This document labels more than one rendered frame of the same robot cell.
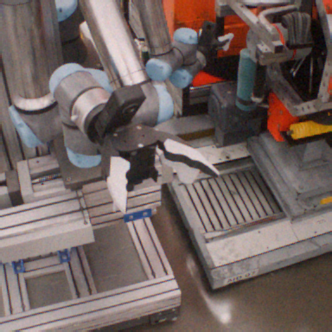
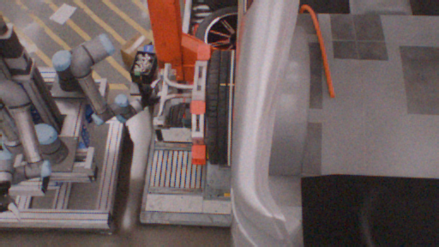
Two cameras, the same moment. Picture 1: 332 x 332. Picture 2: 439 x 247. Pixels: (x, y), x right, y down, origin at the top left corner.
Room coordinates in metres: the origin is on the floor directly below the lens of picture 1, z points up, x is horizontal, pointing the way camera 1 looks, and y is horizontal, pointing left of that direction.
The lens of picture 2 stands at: (0.04, -1.18, 3.23)
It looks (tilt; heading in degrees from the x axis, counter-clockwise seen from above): 57 degrees down; 22
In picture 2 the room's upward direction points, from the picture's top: 2 degrees counter-clockwise
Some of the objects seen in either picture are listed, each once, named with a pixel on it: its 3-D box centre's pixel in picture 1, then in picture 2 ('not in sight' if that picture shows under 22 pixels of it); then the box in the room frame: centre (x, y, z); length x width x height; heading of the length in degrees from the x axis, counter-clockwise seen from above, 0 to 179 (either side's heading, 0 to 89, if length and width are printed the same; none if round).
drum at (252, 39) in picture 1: (279, 42); (189, 106); (1.51, -0.41, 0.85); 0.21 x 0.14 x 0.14; 107
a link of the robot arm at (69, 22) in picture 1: (62, 15); (64, 63); (1.46, 0.34, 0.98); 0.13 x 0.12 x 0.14; 149
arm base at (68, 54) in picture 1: (65, 45); (69, 76); (1.45, 0.35, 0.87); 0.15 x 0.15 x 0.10
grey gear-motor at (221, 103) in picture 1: (252, 113); not in sight; (1.84, -0.42, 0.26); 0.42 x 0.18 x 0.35; 107
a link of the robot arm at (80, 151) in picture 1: (92, 132); (14, 175); (0.70, 0.14, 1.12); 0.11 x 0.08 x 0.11; 123
